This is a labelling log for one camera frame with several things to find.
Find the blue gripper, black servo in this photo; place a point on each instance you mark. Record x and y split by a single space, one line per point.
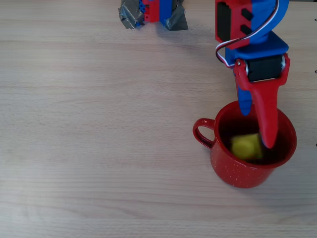
265 69

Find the yellow toy block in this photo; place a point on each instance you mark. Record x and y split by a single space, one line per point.
246 147

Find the red enamel mug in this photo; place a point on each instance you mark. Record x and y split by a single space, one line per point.
237 173

